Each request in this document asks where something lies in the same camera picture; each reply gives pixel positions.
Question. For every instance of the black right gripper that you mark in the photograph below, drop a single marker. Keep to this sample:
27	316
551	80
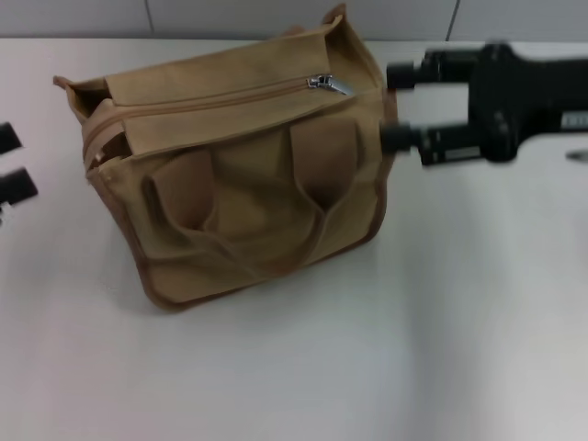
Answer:
528	96

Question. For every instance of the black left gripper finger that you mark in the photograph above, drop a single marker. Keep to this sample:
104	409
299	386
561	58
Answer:
8	139
16	187

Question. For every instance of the silver metal zipper pull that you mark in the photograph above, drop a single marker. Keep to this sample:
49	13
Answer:
337	85

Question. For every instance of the khaki canvas food bag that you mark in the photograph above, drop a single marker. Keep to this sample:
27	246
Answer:
257	193

